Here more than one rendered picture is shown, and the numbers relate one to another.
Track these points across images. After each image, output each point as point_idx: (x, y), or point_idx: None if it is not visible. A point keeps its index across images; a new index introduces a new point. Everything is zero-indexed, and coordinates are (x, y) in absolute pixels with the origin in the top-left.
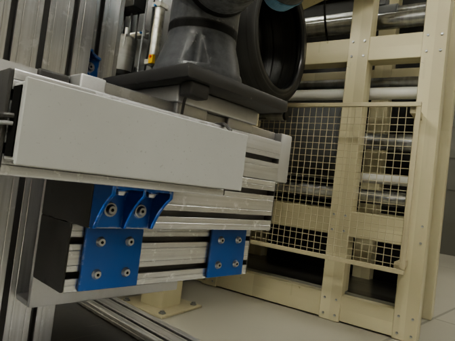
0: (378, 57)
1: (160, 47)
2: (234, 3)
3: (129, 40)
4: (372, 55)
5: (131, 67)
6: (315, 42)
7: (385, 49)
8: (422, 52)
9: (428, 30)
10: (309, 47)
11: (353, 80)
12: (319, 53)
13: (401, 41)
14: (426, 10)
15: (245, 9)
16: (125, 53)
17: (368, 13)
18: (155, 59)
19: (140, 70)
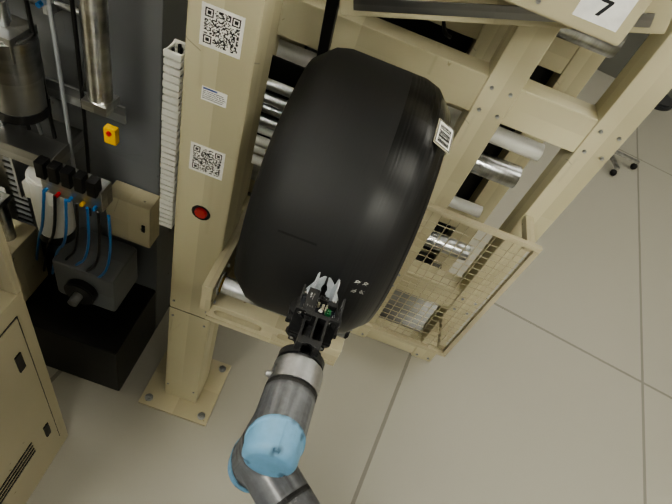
0: (516, 127)
1: (111, 70)
2: None
3: (25, 52)
4: (509, 120)
5: (44, 99)
6: (428, 54)
7: (533, 119)
8: (578, 149)
9: (606, 125)
10: (414, 57)
11: (467, 144)
12: (428, 76)
13: (561, 120)
14: (623, 93)
15: (375, 305)
16: (25, 83)
17: (538, 51)
18: (108, 102)
19: (65, 92)
